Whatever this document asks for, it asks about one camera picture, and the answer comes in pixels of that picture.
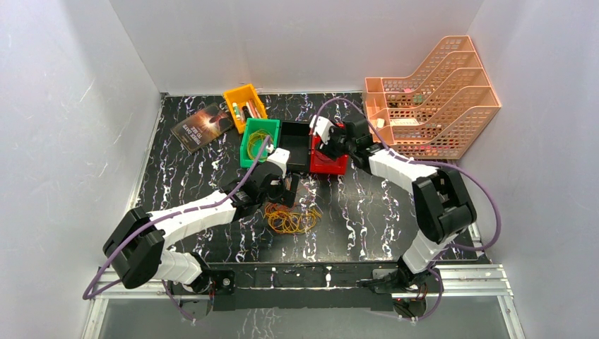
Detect black plastic bin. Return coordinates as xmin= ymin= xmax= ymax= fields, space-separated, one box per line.
xmin=278 ymin=120 xmax=311 ymax=173

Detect markers in yellow bin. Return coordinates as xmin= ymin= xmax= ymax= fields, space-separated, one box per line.
xmin=232 ymin=100 xmax=261 ymax=122

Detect red plastic bin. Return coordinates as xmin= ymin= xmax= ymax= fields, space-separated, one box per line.
xmin=309 ymin=123 xmax=349 ymax=175

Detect yellow cables in green bin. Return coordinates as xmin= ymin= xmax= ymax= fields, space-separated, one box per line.
xmin=246 ymin=130 xmax=276 ymax=163

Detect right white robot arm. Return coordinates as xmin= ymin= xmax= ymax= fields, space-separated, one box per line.
xmin=310 ymin=117 xmax=477 ymax=292

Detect orange yellow cables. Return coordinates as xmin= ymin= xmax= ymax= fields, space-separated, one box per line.
xmin=263 ymin=201 xmax=324 ymax=235

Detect green plastic bin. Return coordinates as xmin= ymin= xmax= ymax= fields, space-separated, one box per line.
xmin=239 ymin=119 xmax=281 ymax=168

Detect peach plastic file rack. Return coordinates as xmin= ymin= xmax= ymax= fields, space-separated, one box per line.
xmin=362 ymin=35 xmax=502 ymax=160

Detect dark paperback book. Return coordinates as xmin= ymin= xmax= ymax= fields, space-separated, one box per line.
xmin=171 ymin=103 xmax=234 ymax=154

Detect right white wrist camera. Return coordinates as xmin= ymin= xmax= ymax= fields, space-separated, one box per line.
xmin=309 ymin=116 xmax=333 ymax=150

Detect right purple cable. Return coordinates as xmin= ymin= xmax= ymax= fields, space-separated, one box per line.
xmin=316 ymin=97 xmax=502 ymax=323

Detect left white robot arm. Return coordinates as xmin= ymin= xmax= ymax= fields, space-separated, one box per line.
xmin=102 ymin=162 xmax=300 ymax=294

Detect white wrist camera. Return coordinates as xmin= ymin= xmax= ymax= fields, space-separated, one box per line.
xmin=309 ymin=116 xmax=333 ymax=150
xmin=266 ymin=148 xmax=290 ymax=178

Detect yellow plastic bin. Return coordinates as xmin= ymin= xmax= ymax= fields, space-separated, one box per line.
xmin=223 ymin=83 xmax=267 ymax=134

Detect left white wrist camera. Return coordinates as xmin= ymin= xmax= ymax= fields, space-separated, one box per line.
xmin=266 ymin=148 xmax=290 ymax=178

